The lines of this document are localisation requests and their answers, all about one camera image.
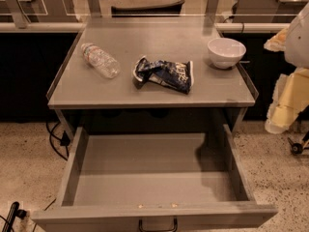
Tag grey middle railing post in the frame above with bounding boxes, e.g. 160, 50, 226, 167
87, 0, 101, 17

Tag background metal desk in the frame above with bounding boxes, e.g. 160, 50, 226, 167
233, 0, 309, 23

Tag blue chip bag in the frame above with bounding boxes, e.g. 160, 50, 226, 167
132, 57, 194, 94

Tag black plug and cable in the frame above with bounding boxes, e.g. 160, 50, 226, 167
0, 201, 28, 232

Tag black caster wheel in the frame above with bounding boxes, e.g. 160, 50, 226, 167
288, 131, 309, 155

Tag grey open top drawer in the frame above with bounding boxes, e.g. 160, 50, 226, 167
31, 125, 277, 232

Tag black office chair back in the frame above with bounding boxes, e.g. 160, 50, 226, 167
111, 0, 185, 17

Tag clear plastic water bottle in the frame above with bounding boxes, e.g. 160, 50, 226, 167
81, 43, 121, 79

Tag grey left railing post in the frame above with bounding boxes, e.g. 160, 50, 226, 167
5, 0, 28, 29

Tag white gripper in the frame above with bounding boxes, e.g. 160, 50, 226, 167
264, 3, 309, 134

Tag grey right railing post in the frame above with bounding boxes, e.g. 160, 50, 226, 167
203, 0, 219, 35

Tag grey railing post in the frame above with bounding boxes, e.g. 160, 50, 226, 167
5, 0, 28, 29
203, 0, 219, 35
87, 0, 101, 17

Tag white ceramic bowl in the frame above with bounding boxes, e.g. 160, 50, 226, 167
208, 38, 246, 69

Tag black floor cables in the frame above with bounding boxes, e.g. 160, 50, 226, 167
44, 121, 72, 162

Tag grey cabinet counter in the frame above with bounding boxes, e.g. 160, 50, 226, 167
48, 16, 256, 134

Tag black drawer handle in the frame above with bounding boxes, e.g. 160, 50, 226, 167
138, 217, 178, 232

